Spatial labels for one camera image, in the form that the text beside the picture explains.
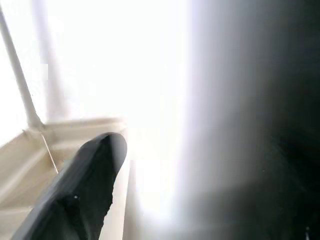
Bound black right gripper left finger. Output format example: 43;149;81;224
11;132;128;240

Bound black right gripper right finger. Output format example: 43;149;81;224
212;184;320;240

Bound white plastic children table top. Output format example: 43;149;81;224
0;117;131;240

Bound white plastic table leg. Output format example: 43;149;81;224
0;7;45;130
124;0;263;240

